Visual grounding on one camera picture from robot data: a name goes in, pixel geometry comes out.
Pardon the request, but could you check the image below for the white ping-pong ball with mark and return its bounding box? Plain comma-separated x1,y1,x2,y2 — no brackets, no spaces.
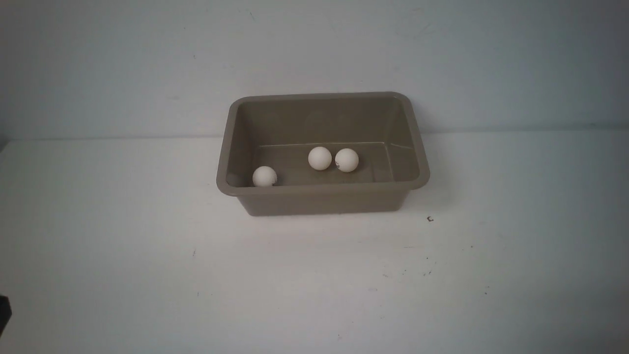
334,148,360,173

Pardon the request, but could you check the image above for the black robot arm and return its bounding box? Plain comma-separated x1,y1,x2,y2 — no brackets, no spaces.
0,295,13,336

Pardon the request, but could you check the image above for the taupe plastic bin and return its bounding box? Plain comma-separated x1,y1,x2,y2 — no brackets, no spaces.
216,91,430,216

